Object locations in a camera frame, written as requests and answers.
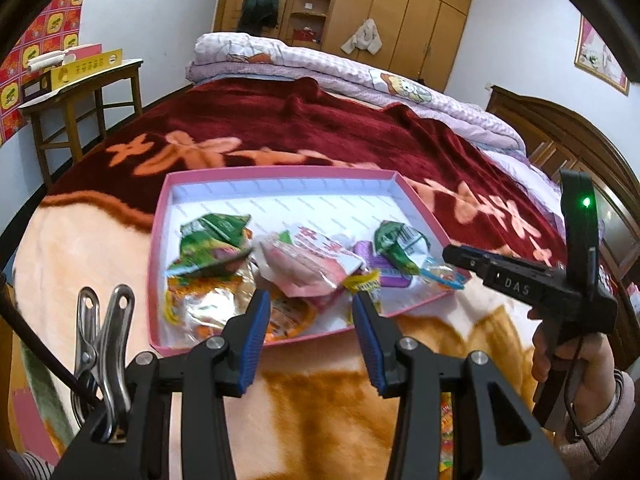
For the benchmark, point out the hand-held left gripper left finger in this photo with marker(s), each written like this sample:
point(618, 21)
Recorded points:
point(255, 340)

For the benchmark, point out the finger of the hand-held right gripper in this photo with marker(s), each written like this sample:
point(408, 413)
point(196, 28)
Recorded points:
point(462, 259)

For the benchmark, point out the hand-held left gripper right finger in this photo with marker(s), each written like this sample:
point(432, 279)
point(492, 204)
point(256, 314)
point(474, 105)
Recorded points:
point(370, 345)

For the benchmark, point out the blue clear candy wrapper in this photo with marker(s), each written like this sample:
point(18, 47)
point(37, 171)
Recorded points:
point(442, 275)

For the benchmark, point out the yellow green snack packet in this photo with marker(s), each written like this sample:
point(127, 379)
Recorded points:
point(362, 282)

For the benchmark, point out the orange clear snack packet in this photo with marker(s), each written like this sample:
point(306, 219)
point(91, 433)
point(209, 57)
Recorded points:
point(200, 305)

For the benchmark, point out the purple tin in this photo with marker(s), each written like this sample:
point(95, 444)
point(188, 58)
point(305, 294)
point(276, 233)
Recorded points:
point(367, 255)

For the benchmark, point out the pink meat snack packet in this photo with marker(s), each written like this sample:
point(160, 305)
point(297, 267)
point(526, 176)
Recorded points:
point(305, 265)

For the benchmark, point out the burger gummy packet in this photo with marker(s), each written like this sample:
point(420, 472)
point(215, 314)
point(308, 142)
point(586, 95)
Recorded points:
point(446, 430)

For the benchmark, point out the pink cardboard box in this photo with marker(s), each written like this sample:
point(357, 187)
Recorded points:
point(300, 195)

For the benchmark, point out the person's right forearm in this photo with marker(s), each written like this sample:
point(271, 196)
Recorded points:
point(612, 412)

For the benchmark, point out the person's right hand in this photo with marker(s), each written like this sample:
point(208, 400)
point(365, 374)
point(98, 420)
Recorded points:
point(597, 365)

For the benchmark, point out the metal spring clip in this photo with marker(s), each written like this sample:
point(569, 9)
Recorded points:
point(107, 340)

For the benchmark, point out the wooden headboard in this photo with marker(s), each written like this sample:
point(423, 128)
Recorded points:
point(550, 130)

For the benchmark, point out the red floral printed blanket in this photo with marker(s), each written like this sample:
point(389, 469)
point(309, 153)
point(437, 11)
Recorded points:
point(300, 130)

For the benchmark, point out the lilac folded quilt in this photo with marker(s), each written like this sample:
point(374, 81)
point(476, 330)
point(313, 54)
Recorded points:
point(325, 67)

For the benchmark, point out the beige hanging towel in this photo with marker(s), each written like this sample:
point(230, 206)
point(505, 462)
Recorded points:
point(361, 37)

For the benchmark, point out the wooden wardrobe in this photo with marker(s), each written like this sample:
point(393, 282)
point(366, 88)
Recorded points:
point(410, 20)

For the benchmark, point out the striped cloth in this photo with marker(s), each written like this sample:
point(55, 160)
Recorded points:
point(37, 465)

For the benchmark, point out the red shelf item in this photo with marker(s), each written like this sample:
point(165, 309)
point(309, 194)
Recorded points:
point(306, 35)

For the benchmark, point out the wooden side table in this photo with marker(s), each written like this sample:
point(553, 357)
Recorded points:
point(85, 95)

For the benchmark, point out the yellow long box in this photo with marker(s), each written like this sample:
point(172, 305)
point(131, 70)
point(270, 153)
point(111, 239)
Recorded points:
point(87, 67)

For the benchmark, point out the dark hanging coat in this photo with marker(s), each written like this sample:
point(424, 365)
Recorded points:
point(260, 0)

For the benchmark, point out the black small box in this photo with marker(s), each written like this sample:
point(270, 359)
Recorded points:
point(36, 87)

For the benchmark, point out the white paper roll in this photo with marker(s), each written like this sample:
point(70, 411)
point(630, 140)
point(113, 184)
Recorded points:
point(47, 60)

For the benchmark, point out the framed wall picture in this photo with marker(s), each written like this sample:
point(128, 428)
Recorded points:
point(600, 55)

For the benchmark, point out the red yellow wall poster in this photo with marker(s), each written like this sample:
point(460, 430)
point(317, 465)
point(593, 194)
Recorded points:
point(35, 45)

